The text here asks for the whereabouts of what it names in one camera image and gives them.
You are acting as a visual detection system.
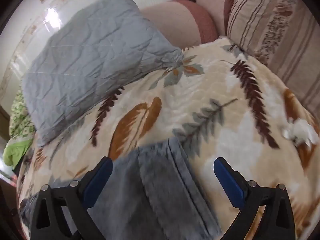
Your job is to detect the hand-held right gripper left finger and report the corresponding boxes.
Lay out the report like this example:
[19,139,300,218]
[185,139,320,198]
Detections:
[30,156,113,240]

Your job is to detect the white crumpled tissue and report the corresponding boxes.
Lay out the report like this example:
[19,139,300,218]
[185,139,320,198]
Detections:
[281,119,319,147]

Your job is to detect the striped beige pillow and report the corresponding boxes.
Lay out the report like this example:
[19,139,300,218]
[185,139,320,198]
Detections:
[226,0,320,120]

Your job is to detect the green patterned quilt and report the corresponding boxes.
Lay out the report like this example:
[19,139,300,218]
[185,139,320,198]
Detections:
[3,85,37,167]

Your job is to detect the pink cushion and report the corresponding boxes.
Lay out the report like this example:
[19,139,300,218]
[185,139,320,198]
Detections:
[140,0,218,48]

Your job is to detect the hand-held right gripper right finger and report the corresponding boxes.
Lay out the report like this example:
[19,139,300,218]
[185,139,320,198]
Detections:
[213,157,295,240]

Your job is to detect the grey quilted pillow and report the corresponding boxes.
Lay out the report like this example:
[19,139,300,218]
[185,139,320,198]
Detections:
[22,0,184,147]

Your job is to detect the blue-grey denim pants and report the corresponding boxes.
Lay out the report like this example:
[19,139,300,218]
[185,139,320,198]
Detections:
[19,138,223,240]

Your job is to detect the leaf-printed beige blanket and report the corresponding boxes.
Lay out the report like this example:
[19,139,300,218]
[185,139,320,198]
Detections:
[15,36,320,240]

